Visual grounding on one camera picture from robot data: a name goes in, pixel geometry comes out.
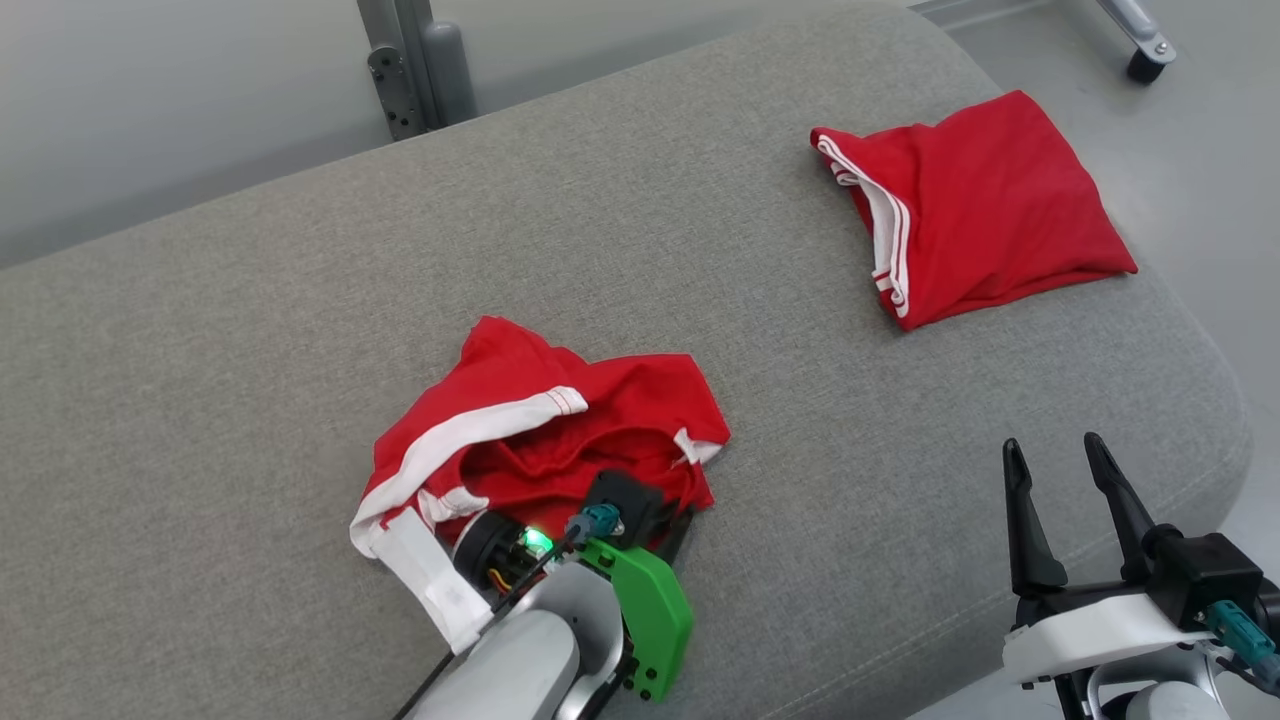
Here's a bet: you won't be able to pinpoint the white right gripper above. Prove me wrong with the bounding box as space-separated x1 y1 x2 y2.
1002 431 1217 687

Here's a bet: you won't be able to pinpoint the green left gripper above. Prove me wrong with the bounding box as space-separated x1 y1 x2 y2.
578 507 697 702

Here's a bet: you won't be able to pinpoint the red shorts white side stripes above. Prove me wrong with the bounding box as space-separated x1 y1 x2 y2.
349 315 732 657

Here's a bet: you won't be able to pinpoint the red basketball jersey white trim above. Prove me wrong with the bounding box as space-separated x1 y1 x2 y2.
810 89 1140 334

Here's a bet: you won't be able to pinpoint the black caster wheel grey leg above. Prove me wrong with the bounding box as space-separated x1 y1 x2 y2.
1094 0 1178 85

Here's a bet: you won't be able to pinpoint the black cable teal plug right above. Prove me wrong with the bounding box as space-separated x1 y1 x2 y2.
1204 599 1280 697

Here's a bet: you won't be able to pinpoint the grey metal post with bracket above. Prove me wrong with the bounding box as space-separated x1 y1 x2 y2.
356 0 477 142

